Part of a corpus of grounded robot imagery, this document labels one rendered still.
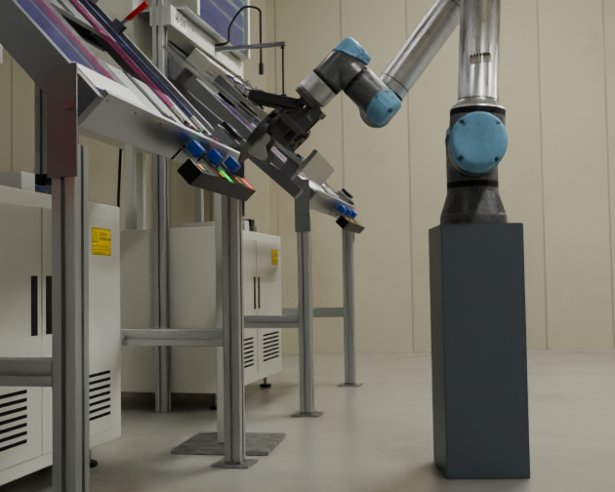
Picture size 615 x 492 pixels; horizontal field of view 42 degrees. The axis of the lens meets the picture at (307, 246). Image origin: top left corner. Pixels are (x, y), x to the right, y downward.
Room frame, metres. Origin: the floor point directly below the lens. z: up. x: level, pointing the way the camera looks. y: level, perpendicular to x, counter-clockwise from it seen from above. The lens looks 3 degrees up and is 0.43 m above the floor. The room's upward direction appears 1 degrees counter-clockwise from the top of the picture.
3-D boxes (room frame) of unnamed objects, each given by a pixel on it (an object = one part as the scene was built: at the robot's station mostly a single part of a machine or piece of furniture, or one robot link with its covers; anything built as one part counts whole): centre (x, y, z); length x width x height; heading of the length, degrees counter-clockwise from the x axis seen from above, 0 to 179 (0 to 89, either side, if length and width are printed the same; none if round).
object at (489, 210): (1.84, -0.38, 0.60); 0.15 x 0.15 x 0.10
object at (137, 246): (3.10, 0.33, 0.65); 1.01 x 0.73 x 1.29; 76
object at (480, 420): (1.84, -0.38, 0.28); 0.18 x 0.18 x 0.55; 0
